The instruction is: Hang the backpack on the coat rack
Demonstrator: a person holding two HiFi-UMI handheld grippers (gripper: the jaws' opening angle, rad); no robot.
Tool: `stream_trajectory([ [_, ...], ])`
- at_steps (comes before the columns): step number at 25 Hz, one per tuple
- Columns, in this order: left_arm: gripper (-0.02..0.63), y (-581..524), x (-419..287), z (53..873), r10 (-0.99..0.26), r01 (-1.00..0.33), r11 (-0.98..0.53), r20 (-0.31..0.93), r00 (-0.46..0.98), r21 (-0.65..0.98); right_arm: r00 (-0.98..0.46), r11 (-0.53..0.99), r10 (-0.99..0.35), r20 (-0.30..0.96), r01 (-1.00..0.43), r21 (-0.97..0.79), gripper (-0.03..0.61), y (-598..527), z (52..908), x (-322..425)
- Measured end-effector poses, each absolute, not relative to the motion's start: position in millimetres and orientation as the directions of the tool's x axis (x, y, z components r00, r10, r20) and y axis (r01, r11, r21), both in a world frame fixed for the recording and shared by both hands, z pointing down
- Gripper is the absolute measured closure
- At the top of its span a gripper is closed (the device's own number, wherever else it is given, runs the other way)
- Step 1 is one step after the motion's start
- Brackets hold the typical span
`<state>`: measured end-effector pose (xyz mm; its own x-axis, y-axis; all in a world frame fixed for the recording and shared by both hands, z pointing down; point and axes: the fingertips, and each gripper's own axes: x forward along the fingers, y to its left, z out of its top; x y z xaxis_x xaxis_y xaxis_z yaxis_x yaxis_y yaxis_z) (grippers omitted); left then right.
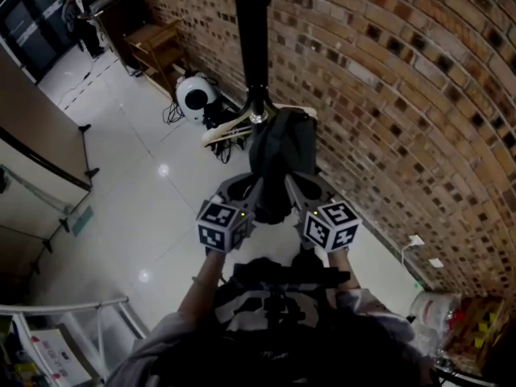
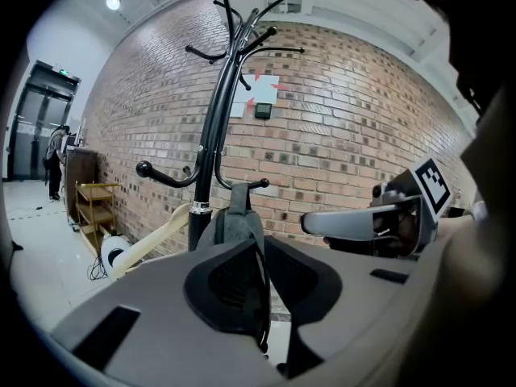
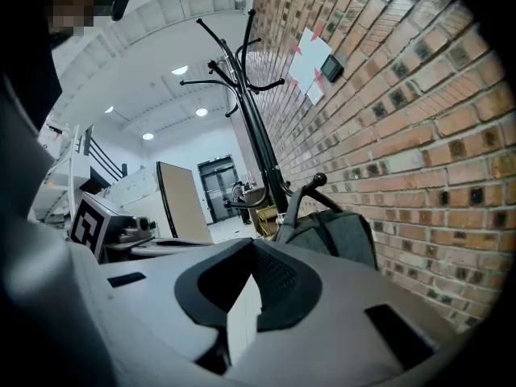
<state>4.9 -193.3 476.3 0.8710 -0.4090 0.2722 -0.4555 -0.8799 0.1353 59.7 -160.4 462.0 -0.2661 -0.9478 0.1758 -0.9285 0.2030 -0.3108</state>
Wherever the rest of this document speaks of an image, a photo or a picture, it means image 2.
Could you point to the black metal coat rack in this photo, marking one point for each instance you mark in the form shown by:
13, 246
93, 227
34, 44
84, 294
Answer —
205, 184

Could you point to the person's right forearm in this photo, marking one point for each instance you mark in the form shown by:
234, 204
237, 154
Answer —
459, 232

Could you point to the green exit sign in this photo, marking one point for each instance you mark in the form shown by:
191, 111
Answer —
61, 71

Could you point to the person's head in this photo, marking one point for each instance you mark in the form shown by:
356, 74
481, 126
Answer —
479, 26

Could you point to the light wooden shelf rack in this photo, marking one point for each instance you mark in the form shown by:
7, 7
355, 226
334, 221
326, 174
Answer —
94, 212

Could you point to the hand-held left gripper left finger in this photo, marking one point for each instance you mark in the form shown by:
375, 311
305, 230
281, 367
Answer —
225, 292

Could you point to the black wall device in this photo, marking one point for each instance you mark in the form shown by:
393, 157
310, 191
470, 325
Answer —
263, 110

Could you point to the white round appliance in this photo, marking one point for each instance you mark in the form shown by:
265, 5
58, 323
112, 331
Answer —
113, 252

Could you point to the beige curved wooden hanger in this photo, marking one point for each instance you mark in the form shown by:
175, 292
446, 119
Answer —
153, 240

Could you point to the small white wall plate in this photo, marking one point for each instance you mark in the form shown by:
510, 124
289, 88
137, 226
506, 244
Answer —
237, 110

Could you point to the dark brown wooden cabinet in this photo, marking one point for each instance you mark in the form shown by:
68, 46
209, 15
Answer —
80, 176

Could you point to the round ceiling light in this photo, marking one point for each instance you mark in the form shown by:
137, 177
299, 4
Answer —
113, 2

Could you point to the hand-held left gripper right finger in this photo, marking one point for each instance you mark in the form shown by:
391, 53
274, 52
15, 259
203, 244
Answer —
306, 288

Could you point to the white paper sheet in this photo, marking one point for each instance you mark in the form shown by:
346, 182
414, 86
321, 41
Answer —
264, 89

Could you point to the grey backpack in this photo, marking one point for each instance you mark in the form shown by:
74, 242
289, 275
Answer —
238, 226

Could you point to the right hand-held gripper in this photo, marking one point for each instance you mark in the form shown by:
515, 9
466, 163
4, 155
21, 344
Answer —
431, 192

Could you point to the black double door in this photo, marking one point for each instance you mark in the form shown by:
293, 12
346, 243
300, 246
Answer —
36, 123

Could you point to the person's beige shirt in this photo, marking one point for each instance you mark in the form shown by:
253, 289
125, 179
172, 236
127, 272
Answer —
475, 296

